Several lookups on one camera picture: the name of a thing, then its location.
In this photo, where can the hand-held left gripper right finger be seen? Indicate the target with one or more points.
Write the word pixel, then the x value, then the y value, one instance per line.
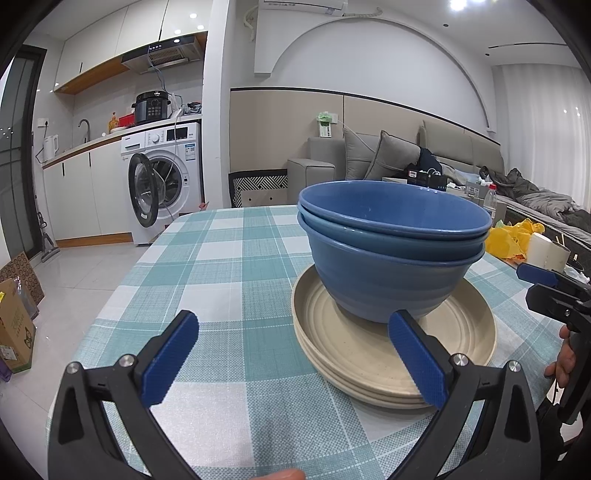
pixel 418 360

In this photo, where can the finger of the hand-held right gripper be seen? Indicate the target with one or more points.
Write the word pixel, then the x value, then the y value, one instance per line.
pixel 549 302
pixel 538 274

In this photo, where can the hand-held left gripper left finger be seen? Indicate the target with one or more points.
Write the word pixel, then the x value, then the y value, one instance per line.
pixel 171 360

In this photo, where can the cream speckled plate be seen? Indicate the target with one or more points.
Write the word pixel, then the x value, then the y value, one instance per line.
pixel 369 400
pixel 351 385

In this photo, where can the pale yellow plate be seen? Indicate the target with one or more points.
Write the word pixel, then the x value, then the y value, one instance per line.
pixel 323 337

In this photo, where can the person's right hand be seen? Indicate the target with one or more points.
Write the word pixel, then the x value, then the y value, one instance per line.
pixel 561 360

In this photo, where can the person's left hand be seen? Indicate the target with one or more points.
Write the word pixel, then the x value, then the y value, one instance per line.
pixel 281 475

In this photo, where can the white paper roll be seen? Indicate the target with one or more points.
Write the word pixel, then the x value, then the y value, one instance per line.
pixel 547 254

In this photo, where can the yellow plastic bag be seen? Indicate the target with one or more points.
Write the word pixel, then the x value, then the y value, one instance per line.
pixel 508 237

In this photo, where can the grey quilt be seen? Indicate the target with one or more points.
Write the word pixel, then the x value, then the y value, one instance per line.
pixel 545 198

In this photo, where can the clear water bottle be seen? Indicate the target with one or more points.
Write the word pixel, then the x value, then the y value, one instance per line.
pixel 491 205

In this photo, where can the teal checked tablecloth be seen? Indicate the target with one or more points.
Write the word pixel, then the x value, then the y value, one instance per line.
pixel 231 286

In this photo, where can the black box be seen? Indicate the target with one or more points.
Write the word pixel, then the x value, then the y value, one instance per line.
pixel 427 181

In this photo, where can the white curtain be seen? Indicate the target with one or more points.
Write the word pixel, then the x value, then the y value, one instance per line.
pixel 545 129

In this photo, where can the dark jacket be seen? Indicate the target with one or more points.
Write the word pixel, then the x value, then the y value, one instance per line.
pixel 429 164

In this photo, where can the brown cardboard box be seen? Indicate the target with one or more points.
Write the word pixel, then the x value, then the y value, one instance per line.
pixel 16 327

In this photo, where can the patterned brown box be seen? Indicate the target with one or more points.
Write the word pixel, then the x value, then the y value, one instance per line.
pixel 25 272

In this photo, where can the floor mop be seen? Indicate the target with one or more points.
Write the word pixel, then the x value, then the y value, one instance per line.
pixel 46 244

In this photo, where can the white kitchen counter cabinet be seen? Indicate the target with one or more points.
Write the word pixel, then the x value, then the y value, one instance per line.
pixel 83 198

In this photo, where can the grey cushion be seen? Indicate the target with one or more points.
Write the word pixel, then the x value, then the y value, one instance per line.
pixel 392 159
pixel 358 157

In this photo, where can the black white patterned chair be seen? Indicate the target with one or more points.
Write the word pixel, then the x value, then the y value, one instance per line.
pixel 258 189

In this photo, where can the white washing machine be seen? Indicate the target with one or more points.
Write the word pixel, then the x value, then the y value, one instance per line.
pixel 180 166

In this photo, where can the grey sofa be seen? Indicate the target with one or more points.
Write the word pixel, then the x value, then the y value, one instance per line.
pixel 318 170

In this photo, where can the white kettle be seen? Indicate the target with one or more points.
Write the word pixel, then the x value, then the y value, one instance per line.
pixel 51 148

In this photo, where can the kitchen faucet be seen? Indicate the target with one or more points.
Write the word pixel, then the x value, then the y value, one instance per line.
pixel 85 127

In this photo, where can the green tissue box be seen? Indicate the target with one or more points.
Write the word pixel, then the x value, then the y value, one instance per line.
pixel 326 125

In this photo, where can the black pressure cooker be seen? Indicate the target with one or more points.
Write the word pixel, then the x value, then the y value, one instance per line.
pixel 152 108

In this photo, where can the range hood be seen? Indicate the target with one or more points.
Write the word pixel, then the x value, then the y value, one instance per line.
pixel 161 55

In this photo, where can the white air conditioner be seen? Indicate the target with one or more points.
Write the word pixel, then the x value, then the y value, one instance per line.
pixel 304 7

